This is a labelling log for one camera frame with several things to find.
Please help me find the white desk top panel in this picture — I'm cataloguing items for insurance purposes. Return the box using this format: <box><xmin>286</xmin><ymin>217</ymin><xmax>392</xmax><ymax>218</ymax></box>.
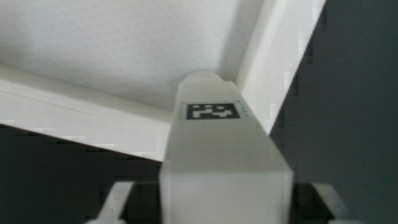
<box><xmin>0</xmin><ymin>0</ymin><xmax>326</xmax><ymax>160</ymax></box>

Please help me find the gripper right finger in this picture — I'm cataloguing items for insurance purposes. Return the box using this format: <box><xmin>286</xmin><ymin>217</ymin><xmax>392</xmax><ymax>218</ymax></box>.
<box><xmin>312</xmin><ymin>183</ymin><xmax>355</xmax><ymax>224</ymax></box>

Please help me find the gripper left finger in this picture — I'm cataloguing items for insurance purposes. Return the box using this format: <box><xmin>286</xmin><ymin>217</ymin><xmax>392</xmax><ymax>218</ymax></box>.
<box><xmin>85</xmin><ymin>181</ymin><xmax>135</xmax><ymax>224</ymax></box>

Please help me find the white desk leg with tag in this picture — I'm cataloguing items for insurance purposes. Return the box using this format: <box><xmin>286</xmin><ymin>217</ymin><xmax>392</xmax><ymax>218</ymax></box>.
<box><xmin>159</xmin><ymin>71</ymin><xmax>293</xmax><ymax>224</ymax></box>

